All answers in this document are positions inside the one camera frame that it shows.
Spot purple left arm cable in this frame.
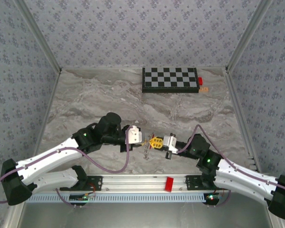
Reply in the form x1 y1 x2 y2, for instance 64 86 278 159
0 125 133 208

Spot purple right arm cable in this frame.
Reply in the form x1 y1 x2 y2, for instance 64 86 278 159
177 124 285 208

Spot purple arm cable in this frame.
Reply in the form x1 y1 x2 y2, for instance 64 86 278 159
0 125 133 208
177 124 285 208

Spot perforated metal key band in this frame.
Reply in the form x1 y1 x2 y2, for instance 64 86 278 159
142 132 155 160

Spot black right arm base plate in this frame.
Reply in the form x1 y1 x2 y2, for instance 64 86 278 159
185 175 217 190

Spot red toy building brick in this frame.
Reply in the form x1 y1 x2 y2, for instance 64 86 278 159
164 177 174 192

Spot black and grey chessboard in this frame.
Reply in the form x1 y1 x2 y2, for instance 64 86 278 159
142 67 200 94

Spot blue-grey slotted cable duct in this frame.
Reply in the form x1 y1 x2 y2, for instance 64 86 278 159
26 192 206 203

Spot aluminium frame post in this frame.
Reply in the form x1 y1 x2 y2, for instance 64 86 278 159
225 0 276 73
14 0 63 73

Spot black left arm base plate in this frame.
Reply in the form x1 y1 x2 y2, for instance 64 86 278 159
59 175 103 191

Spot aluminium mounting rail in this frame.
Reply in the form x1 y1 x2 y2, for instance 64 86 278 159
26 174 231 193

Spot grey metal panel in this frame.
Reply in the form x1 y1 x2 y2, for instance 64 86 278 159
19 201 275 228

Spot aluminium frame rail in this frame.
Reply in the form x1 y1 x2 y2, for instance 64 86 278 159
1 70 62 228
61 66 227 71
225 70 285 228

